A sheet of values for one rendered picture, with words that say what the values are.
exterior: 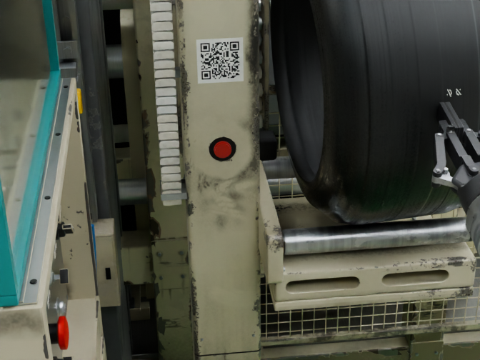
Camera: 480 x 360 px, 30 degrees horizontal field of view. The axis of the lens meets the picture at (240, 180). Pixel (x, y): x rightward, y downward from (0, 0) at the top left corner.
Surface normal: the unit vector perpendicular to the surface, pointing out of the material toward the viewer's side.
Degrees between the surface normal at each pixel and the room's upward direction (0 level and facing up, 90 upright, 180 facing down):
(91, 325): 0
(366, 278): 90
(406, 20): 58
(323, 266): 0
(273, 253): 90
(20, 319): 90
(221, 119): 90
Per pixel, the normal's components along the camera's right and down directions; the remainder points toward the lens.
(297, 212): -0.01, -0.88
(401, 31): 0.13, -0.05
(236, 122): 0.11, 0.47
